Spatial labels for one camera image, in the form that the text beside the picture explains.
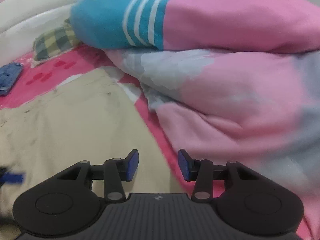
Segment green plaid pillow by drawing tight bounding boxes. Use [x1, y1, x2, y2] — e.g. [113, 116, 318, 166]
[33, 18, 81, 67]

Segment pink grey floral duvet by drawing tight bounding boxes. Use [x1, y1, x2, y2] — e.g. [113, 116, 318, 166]
[106, 49, 319, 239]

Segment folded blue denim garment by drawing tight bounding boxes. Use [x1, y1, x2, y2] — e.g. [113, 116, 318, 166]
[0, 62, 23, 96]

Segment pink floral fleece bedsheet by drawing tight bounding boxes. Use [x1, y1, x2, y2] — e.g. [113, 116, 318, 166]
[1, 46, 209, 189]

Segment pink white padded headboard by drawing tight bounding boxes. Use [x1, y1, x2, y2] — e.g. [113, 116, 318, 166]
[1, 0, 78, 66]

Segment blue pink striped pillow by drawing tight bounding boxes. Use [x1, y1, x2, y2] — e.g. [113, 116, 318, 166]
[70, 0, 319, 53]

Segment beige khaki trousers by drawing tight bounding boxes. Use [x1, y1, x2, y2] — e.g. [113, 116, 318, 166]
[0, 67, 183, 240]

